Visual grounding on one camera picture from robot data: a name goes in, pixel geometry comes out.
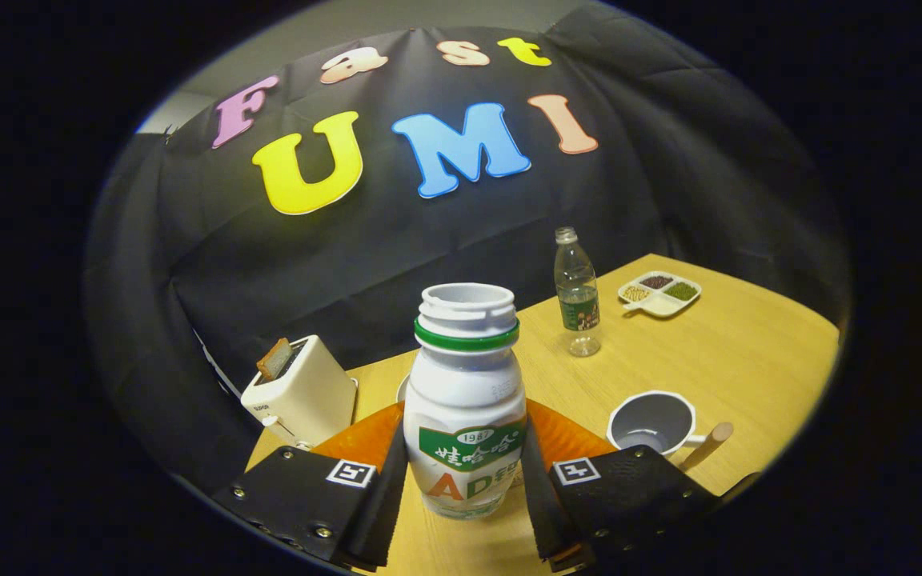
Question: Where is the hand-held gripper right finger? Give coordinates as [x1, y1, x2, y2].
[521, 400, 722, 570]

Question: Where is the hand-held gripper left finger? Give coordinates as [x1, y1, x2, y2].
[213, 400, 410, 570]

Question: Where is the white cup wooden handle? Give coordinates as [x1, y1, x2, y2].
[606, 390, 735, 473]

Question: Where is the white juice bottle green label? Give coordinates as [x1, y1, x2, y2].
[403, 282, 527, 521]

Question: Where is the clear plastic water bottle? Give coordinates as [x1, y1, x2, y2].
[553, 226, 603, 358]

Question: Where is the cream toaster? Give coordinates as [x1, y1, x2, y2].
[240, 334, 359, 450]

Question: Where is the toasted bread slice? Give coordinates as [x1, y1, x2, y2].
[256, 338, 294, 382]

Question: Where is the white divided snack dish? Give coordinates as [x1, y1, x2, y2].
[618, 270, 703, 319]

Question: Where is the wooden table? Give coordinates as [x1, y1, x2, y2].
[245, 254, 840, 576]

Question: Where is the black backdrop cloth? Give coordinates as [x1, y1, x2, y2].
[81, 4, 854, 497]

